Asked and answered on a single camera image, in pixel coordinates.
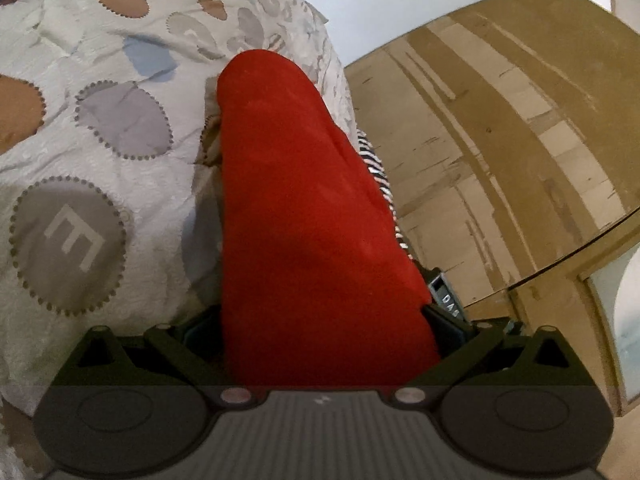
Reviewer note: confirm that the black white striped cloth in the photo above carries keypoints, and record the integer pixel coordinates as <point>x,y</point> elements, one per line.
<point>376,167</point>

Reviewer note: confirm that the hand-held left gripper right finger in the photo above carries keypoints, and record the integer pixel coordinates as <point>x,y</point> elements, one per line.
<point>450,330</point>

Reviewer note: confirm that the brown wooden wardrobe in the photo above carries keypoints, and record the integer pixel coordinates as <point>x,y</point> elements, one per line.
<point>500,135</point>

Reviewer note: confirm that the grey printed box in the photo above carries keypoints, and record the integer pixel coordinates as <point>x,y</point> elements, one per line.
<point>444,292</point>

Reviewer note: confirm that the framed glass panel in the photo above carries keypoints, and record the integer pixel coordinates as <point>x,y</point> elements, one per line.
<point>620,330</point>

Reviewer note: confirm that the red cloth garment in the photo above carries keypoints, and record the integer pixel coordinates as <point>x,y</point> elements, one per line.
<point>305,220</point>

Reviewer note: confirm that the white dotted bedspread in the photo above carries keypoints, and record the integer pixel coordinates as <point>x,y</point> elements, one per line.
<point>110,135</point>

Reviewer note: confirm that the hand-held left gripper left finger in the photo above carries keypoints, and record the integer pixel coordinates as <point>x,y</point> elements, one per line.
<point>202,336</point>

